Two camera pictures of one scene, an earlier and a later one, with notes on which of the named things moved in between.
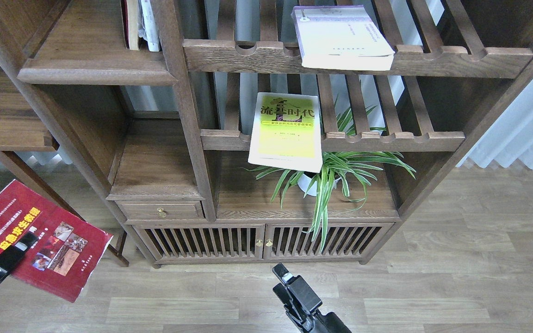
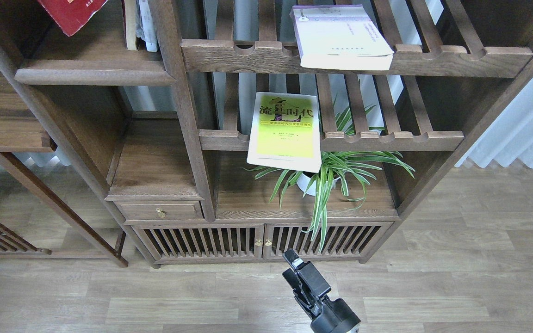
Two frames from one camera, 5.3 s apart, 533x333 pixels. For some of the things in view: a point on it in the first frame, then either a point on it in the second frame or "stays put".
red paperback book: x=69 y=247 to x=71 y=15
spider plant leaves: x=352 y=168 stays put
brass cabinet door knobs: x=259 y=243 stays put
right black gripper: x=319 y=323 to x=337 y=317
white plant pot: x=304 y=182 stays put
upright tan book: x=130 y=18 stays put
